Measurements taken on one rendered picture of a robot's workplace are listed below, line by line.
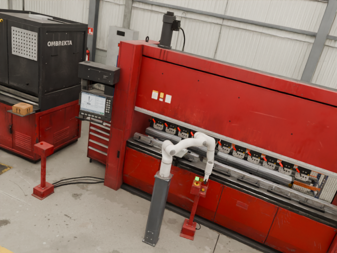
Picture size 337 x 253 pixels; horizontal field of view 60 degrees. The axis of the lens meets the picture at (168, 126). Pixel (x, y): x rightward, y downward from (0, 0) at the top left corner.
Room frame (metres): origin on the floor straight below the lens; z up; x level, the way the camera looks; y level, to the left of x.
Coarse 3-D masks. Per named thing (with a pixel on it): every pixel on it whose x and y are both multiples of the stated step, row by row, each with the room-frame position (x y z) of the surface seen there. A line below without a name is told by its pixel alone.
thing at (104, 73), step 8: (80, 64) 3.75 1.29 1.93; (88, 64) 3.77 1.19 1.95; (96, 64) 3.86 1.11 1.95; (104, 64) 3.95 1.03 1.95; (80, 72) 3.75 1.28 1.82; (88, 72) 3.73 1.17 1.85; (96, 72) 3.72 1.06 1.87; (104, 72) 3.71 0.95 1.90; (112, 72) 3.70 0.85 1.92; (88, 80) 3.86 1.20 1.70; (96, 80) 3.72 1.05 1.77; (104, 80) 3.71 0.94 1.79; (112, 80) 3.70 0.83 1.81; (88, 88) 3.89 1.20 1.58; (80, 96) 3.84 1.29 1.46
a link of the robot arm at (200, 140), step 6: (198, 138) 3.07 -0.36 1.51; (204, 138) 3.06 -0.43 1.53; (180, 144) 2.97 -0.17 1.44; (186, 144) 3.00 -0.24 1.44; (192, 144) 3.03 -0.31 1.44; (198, 144) 3.02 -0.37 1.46; (204, 144) 3.02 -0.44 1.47; (168, 150) 2.87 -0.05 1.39; (174, 150) 2.88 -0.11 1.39; (180, 150) 2.96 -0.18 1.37
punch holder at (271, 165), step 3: (267, 156) 3.36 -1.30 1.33; (270, 156) 3.35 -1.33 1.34; (267, 159) 3.36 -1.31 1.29; (270, 159) 3.34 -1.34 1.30; (273, 159) 3.33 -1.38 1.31; (276, 159) 3.32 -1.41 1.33; (264, 162) 3.36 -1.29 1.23; (270, 162) 3.34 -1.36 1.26; (273, 162) 3.33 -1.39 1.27; (276, 162) 3.32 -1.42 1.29; (264, 165) 3.36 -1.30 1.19; (267, 165) 3.34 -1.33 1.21; (270, 165) 3.35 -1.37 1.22; (273, 165) 3.32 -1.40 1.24; (270, 168) 3.33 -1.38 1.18; (273, 168) 3.32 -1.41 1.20
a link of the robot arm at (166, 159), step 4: (164, 144) 2.99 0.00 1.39; (168, 144) 2.95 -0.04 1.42; (164, 148) 2.94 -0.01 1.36; (164, 152) 2.99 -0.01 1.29; (164, 156) 2.95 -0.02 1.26; (168, 156) 2.96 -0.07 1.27; (164, 160) 2.92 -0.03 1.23; (168, 160) 2.92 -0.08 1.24; (172, 160) 2.98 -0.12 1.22; (168, 164) 2.92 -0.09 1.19
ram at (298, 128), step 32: (160, 64) 3.95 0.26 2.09; (192, 96) 3.76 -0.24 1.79; (224, 96) 3.62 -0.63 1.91; (256, 96) 3.48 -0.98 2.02; (288, 96) 3.36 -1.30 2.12; (192, 128) 3.73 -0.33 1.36; (224, 128) 3.58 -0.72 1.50; (256, 128) 3.44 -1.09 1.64; (288, 128) 3.32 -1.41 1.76; (320, 128) 3.21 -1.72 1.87; (288, 160) 3.27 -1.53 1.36; (320, 160) 3.16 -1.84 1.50
